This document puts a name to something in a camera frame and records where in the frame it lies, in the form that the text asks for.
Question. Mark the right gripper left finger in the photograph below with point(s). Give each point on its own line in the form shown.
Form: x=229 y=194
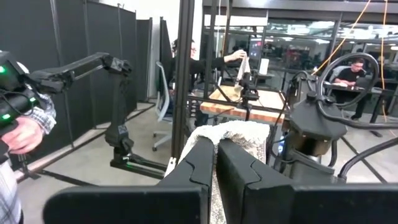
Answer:
x=186 y=186

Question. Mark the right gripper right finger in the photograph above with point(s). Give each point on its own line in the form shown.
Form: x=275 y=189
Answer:
x=248 y=193

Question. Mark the light blue waffle towel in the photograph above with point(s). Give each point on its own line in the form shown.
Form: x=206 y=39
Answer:
x=236 y=130

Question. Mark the black neighbour robot arm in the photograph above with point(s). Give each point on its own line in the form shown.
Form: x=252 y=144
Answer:
x=247 y=93

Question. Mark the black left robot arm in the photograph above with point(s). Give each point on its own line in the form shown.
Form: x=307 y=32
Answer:
x=314 y=121

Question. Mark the white office chair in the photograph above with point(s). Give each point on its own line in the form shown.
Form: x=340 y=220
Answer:
x=163 y=102

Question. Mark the wooden neighbour table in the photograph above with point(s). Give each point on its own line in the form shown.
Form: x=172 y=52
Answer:
x=267 y=101

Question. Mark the person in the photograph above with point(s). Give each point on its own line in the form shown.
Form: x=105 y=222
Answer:
x=186 y=67
x=7 y=193
x=353 y=74

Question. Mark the white cloth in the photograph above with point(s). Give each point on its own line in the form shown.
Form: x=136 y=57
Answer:
x=244 y=70

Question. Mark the small white box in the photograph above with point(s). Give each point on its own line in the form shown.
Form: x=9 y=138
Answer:
x=264 y=67

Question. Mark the person's hand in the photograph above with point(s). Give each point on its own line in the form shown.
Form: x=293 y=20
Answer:
x=236 y=56
x=23 y=135

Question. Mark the lit computer screen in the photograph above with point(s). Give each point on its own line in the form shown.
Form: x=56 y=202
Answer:
x=256 y=49

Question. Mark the black desk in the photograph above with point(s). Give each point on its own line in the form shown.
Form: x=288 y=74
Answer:
x=385 y=93

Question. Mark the black room divider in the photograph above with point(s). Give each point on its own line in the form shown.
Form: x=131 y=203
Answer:
x=93 y=37

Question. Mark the black aluminium table frame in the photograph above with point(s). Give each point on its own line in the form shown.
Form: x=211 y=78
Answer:
x=183 y=77

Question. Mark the black neighbour station frame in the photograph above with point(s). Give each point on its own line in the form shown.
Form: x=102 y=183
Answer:
x=214 y=46

